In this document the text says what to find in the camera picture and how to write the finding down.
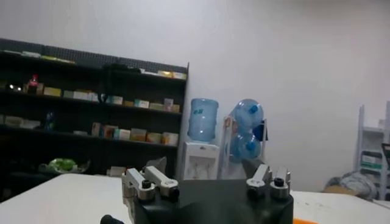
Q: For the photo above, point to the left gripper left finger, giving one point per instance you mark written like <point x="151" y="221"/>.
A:
<point x="158" y="181"/>

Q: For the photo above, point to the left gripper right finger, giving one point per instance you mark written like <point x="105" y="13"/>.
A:
<point x="265" y="179"/>

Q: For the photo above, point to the orange t-shirt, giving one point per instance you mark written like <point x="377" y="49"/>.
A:
<point x="304" y="221"/>

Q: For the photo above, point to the pile of grey clothes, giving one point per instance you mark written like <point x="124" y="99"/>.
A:
<point x="356" y="184"/>

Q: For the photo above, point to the white water dispenser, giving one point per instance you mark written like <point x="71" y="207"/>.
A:
<point x="199" y="161"/>

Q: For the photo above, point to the dark blue hanging cloth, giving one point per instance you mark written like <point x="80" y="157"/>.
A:
<point x="259" y="132"/>

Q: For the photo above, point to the white metal jug rack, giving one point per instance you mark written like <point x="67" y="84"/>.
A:
<point x="224" y="152"/>

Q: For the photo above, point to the upright blue water jug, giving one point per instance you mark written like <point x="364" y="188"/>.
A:
<point x="202" y="121"/>

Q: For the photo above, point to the green and white bowl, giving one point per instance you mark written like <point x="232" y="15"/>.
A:
<point x="62" y="164"/>

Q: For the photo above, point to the white shelving rack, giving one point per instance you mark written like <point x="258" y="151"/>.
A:
<point x="370" y="143"/>

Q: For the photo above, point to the black shelving unit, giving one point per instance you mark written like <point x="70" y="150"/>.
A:
<point x="91" y="79"/>

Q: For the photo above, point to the cola bottle red cap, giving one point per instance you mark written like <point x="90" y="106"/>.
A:
<point x="33" y="83"/>

